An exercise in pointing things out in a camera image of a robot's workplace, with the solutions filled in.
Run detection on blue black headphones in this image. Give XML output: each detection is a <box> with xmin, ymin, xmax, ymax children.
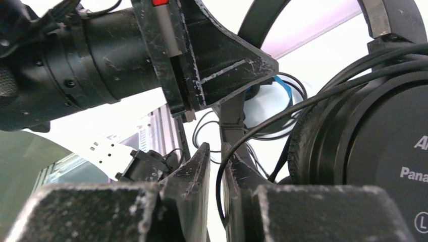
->
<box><xmin>244</xmin><ymin>73</ymin><xmax>311</xmax><ymax>141</ymax></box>

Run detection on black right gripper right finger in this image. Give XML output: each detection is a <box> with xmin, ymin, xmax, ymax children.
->
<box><xmin>221</xmin><ymin>143</ymin><xmax>415</xmax><ymax>241</ymax></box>

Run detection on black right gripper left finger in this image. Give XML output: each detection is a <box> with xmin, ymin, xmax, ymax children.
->
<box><xmin>6</xmin><ymin>143</ymin><xmax>210</xmax><ymax>241</ymax></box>

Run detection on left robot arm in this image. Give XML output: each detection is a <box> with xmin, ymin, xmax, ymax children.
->
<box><xmin>1</xmin><ymin>1</ymin><xmax>279</xmax><ymax>132</ymax></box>

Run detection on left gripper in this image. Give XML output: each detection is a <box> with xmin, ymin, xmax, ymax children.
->
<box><xmin>131</xmin><ymin>1</ymin><xmax>279</xmax><ymax>118</ymax></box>

